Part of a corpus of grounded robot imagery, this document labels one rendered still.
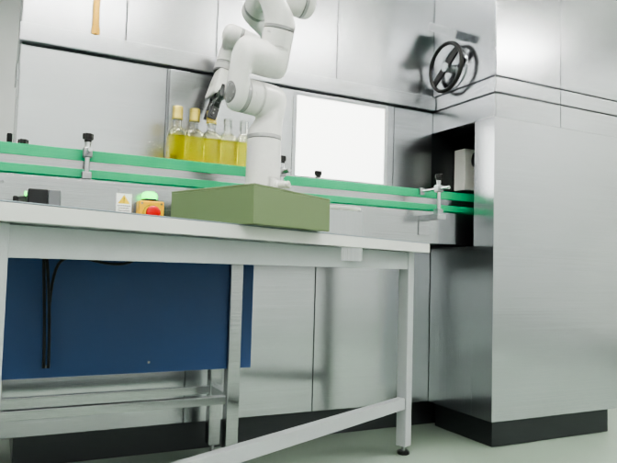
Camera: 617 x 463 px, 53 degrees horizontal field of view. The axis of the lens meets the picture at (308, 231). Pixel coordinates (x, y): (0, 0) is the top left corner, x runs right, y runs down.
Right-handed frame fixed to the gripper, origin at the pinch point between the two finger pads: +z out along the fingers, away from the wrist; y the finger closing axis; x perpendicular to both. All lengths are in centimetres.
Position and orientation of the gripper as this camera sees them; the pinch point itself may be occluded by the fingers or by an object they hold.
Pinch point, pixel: (210, 114)
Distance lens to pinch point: 213.1
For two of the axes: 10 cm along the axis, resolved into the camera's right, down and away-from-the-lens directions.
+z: -2.7, 9.5, -1.7
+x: 8.6, 3.2, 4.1
